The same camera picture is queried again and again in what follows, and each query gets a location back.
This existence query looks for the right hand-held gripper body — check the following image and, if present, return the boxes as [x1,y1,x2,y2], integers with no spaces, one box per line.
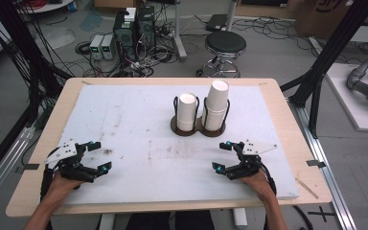
[224,139,279,181]

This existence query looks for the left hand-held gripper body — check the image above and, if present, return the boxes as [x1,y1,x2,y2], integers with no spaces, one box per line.
[44,138,99,184]

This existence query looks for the dark double cup holder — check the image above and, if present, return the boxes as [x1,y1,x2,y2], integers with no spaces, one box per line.
[170,95,232,138]

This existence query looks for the single white paper cup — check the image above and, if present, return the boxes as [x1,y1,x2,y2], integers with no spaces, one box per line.
[205,80,231,112]

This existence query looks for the person's right hand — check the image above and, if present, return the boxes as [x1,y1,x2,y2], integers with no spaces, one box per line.
[237,169,277,203]

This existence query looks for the person's left hand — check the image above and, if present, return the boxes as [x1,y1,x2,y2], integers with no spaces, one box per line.
[45,171,85,206]

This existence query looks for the white foam board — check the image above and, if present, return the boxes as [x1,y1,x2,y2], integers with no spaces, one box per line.
[36,83,301,206]

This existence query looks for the white table leg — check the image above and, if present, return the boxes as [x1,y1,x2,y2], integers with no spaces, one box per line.
[232,207,249,230]
[99,213,116,230]

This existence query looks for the short stack of white cups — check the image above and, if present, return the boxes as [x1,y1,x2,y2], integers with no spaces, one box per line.
[175,92,198,132]

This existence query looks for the thin wooden stick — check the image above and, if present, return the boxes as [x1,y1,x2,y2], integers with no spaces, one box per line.
[294,177,320,200]

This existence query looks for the person's legs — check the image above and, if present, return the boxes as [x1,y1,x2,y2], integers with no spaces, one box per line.
[126,210,217,230]

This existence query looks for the white power supply unit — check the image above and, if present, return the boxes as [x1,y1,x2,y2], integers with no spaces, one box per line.
[88,34,105,60]
[101,34,115,61]

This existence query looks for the black round stool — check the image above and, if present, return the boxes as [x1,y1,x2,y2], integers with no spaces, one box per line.
[195,30,248,79]

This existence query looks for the black computer tower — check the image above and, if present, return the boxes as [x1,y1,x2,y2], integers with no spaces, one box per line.
[136,5,157,60]
[112,11,139,62]

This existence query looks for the white platform board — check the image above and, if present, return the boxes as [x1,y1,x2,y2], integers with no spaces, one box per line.
[325,62,368,133]

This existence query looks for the grey desk leg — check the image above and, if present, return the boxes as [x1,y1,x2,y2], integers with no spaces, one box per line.
[172,0,189,62]
[225,0,238,33]

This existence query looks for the flat black device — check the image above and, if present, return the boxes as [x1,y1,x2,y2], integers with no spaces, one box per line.
[204,13,230,33]

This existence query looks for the small white box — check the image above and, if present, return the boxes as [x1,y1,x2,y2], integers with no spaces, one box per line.
[124,6,138,23]

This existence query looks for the round white table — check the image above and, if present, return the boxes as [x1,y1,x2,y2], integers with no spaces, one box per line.
[14,0,75,14]

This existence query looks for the cardboard box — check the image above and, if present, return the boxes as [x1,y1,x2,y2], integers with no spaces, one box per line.
[294,0,368,40]

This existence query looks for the right hand-held gripper cable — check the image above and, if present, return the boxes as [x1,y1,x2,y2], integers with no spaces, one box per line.
[260,162,278,196]

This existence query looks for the hand-held gripper cable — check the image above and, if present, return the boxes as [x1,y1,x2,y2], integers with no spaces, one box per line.
[39,147,61,203]
[260,162,278,196]

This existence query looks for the left hand-held gripper cable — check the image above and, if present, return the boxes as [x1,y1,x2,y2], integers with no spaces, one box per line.
[39,147,61,203]

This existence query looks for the aluminium rail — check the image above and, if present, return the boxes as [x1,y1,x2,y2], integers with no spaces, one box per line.
[287,98,359,230]
[0,125,36,215]

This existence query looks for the black cable under table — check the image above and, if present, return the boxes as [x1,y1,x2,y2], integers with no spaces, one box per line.
[291,204,314,230]

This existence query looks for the coiled black cable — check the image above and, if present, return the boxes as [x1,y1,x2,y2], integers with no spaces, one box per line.
[74,40,93,56]

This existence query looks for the tangle of floor cables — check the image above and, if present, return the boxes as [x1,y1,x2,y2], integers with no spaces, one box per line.
[82,18,178,79]

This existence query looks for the black frame with cables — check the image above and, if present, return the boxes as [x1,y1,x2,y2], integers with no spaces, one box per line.
[0,0,73,135]

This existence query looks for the loose black floor cables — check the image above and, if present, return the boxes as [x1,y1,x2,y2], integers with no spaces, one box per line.
[232,16,315,52]

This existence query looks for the black frame post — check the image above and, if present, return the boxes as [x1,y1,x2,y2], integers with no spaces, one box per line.
[280,0,368,139]

